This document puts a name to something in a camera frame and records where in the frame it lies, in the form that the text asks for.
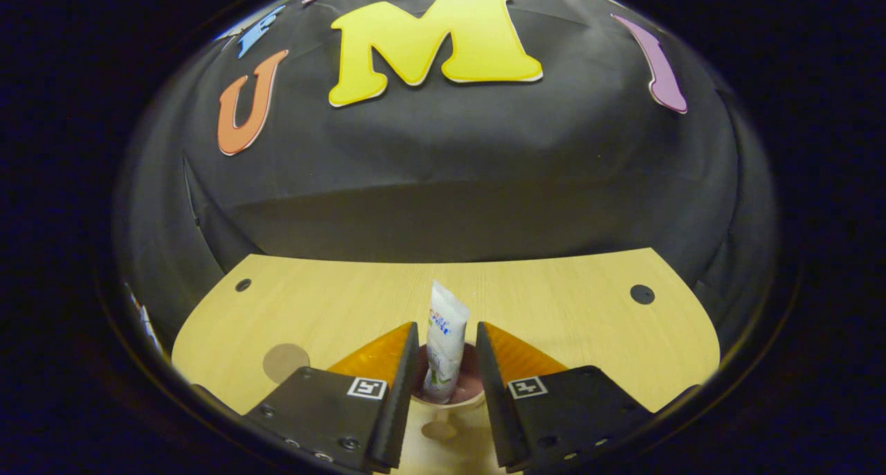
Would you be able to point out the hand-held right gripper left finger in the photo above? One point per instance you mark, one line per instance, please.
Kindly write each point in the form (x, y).
(401, 392)

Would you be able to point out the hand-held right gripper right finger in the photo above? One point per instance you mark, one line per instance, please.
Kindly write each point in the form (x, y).
(491, 392)

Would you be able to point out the white toothpaste tube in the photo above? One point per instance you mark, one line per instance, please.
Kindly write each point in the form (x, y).
(446, 329)

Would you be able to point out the wooden desktop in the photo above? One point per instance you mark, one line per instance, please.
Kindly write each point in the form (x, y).
(554, 323)

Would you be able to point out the black backdrop cloth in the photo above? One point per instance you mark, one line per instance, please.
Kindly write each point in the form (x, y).
(450, 184)

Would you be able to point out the round brown coaster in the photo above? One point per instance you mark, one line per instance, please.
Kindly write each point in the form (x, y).
(286, 363)

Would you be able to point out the beige cup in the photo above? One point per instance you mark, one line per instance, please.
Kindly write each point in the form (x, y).
(471, 386)

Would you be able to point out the lit computer monitor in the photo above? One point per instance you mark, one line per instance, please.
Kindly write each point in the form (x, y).
(144, 317)

